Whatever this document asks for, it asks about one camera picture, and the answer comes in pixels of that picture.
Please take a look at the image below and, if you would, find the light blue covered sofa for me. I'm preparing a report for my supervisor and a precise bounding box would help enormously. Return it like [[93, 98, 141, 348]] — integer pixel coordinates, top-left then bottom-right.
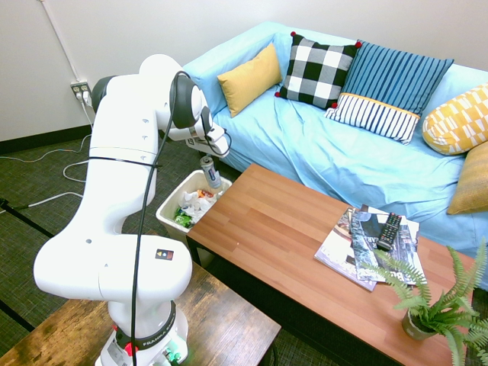
[[182, 21, 488, 260]]

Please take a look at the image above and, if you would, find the yellow white patterned pillow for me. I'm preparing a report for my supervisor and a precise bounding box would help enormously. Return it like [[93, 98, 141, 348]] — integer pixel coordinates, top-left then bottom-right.
[[422, 82, 488, 156]]

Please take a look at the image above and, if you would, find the green fern plant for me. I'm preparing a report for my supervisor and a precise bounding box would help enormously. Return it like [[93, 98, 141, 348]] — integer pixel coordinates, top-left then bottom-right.
[[361, 236, 488, 366]]

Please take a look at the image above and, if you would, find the rustic dark wooden table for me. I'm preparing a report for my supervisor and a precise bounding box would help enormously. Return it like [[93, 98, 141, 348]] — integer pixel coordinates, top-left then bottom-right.
[[0, 233, 282, 366]]

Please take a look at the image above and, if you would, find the green snack wrapper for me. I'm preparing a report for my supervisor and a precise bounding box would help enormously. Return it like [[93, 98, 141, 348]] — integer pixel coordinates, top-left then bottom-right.
[[173, 207, 195, 230]]

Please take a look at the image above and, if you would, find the black remote control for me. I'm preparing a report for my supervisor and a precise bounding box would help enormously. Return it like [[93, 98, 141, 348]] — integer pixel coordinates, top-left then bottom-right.
[[377, 213, 403, 252]]

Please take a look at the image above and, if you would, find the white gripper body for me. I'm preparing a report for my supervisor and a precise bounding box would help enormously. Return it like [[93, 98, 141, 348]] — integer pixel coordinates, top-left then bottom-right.
[[185, 127, 231, 159]]

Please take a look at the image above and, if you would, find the black white checkered pillow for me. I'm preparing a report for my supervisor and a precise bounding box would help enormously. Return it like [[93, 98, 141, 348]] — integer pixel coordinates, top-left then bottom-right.
[[274, 30, 362, 111]]

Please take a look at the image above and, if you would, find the white floor cable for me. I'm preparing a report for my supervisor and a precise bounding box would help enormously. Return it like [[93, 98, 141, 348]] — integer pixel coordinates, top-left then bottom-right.
[[28, 102, 95, 209]]

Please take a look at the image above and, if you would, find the white crumpled paper trash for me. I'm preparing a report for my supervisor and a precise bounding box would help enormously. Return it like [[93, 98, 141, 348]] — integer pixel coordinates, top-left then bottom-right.
[[178, 188, 215, 224]]

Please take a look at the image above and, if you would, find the reddish wooden coffee table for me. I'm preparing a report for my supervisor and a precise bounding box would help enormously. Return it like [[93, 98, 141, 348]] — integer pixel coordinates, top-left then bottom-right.
[[185, 163, 488, 366]]

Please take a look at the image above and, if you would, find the dark cover magazine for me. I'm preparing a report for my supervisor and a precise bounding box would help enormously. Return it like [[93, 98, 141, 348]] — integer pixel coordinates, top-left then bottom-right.
[[349, 211, 427, 287]]

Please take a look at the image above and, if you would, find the stack of magazines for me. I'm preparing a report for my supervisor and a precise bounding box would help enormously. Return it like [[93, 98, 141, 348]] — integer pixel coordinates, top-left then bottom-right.
[[313, 207, 378, 293]]

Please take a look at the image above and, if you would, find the silver blue drink can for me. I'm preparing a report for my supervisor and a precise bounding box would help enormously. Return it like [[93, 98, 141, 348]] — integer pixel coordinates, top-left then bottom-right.
[[199, 156, 224, 191]]

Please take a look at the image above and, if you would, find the black stand leg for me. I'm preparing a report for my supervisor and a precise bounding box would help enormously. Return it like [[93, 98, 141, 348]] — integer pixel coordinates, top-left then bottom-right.
[[0, 299, 36, 333], [0, 197, 55, 238]]

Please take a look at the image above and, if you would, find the grey plant pot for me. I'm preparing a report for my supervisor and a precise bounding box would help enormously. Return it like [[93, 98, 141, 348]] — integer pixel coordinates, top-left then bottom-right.
[[400, 308, 439, 342]]

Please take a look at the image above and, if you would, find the white plastic trash bin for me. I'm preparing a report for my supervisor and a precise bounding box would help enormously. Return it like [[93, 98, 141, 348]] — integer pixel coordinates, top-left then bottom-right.
[[155, 169, 233, 268]]

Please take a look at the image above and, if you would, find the mustard woven pillow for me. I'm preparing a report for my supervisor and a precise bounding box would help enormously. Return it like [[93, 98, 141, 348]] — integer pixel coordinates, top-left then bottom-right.
[[446, 141, 488, 216]]

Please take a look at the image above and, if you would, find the blue striped pillow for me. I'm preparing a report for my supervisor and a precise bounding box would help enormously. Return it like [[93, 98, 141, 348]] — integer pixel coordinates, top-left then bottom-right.
[[323, 40, 455, 146]]

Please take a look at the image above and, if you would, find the plain yellow pillow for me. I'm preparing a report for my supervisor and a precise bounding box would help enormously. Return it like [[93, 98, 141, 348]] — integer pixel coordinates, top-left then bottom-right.
[[217, 41, 284, 118]]

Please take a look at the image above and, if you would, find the white wall conduit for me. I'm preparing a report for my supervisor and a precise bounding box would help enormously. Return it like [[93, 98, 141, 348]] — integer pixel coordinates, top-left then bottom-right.
[[37, 0, 83, 83]]

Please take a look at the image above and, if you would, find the wall power outlet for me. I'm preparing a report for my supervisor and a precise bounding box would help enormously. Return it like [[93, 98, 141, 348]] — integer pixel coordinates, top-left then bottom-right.
[[70, 80, 92, 102]]

